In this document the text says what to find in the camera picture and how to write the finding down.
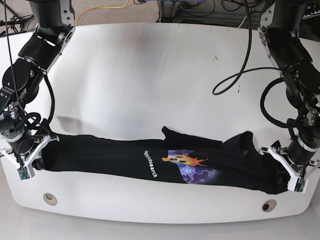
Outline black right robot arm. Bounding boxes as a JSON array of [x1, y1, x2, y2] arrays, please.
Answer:
[[0, 0, 76, 179]]

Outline table grommet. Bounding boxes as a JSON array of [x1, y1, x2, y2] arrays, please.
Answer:
[[261, 199, 277, 213], [43, 193, 58, 206]]

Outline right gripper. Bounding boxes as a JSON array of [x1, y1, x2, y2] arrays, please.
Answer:
[[0, 129, 59, 173]]

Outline left table grommet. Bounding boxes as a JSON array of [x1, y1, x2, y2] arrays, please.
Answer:
[[43, 193, 58, 206]]

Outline black tripod legs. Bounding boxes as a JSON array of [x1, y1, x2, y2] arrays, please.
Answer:
[[0, 0, 34, 37]]

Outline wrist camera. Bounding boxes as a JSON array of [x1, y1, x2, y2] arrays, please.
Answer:
[[287, 175, 309, 194], [17, 165, 35, 181]]

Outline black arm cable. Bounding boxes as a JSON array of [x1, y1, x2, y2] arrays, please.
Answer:
[[212, 0, 286, 96]]

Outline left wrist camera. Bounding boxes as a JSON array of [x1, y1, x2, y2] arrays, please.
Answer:
[[287, 175, 309, 194]]

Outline black printed T-shirt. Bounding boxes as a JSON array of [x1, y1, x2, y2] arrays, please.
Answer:
[[41, 127, 290, 195]]

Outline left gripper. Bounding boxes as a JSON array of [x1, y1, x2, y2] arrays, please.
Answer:
[[259, 138, 320, 180]]

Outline yellow cable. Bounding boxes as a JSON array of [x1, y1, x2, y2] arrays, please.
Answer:
[[76, 0, 130, 27]]

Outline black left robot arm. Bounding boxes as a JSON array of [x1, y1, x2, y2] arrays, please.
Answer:
[[258, 0, 320, 178]]

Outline right table grommet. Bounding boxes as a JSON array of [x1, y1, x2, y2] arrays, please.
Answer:
[[261, 199, 277, 213]]

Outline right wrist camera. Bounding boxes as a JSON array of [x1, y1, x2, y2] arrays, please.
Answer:
[[17, 165, 35, 181]]

